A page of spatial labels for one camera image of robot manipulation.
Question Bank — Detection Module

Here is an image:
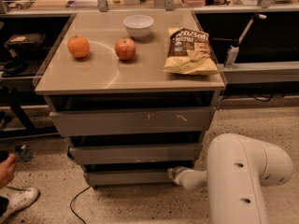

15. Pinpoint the grey bottom drawer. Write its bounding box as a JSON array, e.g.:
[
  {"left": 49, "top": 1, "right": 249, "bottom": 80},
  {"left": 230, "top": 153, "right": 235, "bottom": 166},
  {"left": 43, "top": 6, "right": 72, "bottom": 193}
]
[{"left": 83, "top": 170, "right": 171, "bottom": 186}]

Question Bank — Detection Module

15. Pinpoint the grey drawer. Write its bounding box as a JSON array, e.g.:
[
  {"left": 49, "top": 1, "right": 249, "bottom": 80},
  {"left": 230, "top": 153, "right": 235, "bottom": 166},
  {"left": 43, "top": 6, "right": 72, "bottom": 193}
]
[
  {"left": 50, "top": 107, "right": 215, "bottom": 136},
  {"left": 70, "top": 143, "right": 201, "bottom": 164},
  {"left": 83, "top": 170, "right": 171, "bottom": 186}
]

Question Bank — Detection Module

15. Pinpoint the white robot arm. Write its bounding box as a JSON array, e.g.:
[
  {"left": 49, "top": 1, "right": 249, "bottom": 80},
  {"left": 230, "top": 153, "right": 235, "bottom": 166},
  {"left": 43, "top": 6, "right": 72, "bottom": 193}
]
[{"left": 168, "top": 133, "right": 293, "bottom": 224}]

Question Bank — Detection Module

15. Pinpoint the grey drawer cabinet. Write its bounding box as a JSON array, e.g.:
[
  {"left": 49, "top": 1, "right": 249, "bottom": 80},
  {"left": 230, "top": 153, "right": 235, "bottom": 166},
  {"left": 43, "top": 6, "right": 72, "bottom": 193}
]
[{"left": 35, "top": 10, "right": 226, "bottom": 190}]

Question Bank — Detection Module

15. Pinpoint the grey top drawer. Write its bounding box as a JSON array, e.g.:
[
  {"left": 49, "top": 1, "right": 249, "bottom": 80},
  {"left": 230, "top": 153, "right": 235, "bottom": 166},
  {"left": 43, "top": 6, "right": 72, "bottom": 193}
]
[{"left": 50, "top": 107, "right": 215, "bottom": 136}]

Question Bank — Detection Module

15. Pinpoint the grey middle drawer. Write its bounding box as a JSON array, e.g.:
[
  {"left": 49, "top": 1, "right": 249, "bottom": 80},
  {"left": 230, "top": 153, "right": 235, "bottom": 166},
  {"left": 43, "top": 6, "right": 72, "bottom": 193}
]
[{"left": 70, "top": 143, "right": 201, "bottom": 164}]

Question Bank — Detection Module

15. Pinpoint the person hand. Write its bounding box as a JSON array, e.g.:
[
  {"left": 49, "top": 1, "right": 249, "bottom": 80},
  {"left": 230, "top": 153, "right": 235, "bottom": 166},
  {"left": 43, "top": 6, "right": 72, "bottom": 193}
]
[{"left": 0, "top": 154, "right": 16, "bottom": 189}]

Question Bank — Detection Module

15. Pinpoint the chips bag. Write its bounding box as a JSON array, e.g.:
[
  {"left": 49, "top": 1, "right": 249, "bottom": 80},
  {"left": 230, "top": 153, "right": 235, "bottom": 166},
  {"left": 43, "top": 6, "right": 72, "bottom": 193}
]
[{"left": 164, "top": 28, "right": 219, "bottom": 76}]

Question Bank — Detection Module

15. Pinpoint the white bottle with rod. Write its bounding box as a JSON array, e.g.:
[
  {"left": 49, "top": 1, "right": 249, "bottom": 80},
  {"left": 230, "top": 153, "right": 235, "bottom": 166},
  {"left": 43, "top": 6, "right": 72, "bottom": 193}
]
[{"left": 223, "top": 13, "right": 267, "bottom": 68}]

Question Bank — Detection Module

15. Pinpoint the red apple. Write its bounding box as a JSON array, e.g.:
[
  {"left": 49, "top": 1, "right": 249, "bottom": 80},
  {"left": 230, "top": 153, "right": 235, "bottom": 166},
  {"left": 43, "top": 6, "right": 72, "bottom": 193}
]
[{"left": 114, "top": 37, "right": 136, "bottom": 61}]

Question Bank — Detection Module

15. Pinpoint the white bowl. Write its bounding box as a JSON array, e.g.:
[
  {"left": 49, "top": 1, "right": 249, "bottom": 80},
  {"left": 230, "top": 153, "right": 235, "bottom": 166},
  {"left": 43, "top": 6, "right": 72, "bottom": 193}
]
[{"left": 123, "top": 15, "right": 154, "bottom": 39}]

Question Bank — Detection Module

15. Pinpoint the small dark floor object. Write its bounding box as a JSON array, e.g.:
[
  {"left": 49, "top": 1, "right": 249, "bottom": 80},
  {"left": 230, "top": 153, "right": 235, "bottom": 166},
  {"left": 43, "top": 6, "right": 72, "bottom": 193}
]
[{"left": 15, "top": 145, "right": 33, "bottom": 161}]

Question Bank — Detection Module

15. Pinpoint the white shoe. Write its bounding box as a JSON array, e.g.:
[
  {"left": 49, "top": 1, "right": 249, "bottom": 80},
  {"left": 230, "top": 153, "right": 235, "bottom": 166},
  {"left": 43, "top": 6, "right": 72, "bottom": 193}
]
[{"left": 0, "top": 188, "right": 40, "bottom": 224}]

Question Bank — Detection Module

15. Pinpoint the orange fruit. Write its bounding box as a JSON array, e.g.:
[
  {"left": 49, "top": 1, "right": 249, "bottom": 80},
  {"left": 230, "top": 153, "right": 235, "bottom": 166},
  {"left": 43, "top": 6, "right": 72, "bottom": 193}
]
[{"left": 67, "top": 35, "right": 90, "bottom": 59}]

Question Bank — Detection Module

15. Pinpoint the black office chair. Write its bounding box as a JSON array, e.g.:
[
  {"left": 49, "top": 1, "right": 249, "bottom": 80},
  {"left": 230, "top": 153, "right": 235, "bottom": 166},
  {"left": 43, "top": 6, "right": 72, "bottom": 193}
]
[{"left": 3, "top": 33, "right": 47, "bottom": 76}]

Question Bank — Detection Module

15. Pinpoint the black floor cable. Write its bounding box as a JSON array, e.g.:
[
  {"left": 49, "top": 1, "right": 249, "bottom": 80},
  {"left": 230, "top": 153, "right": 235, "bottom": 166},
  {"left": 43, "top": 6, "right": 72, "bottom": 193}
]
[{"left": 69, "top": 185, "right": 92, "bottom": 224}]

